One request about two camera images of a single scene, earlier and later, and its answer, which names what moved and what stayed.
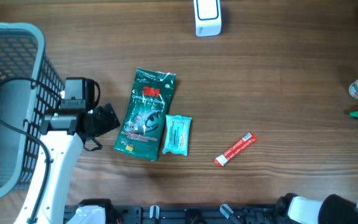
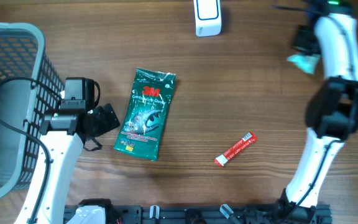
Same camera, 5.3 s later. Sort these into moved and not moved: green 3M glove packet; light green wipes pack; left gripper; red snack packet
Moved: light green wipes pack
Not moved: left gripper; green 3M glove packet; red snack packet
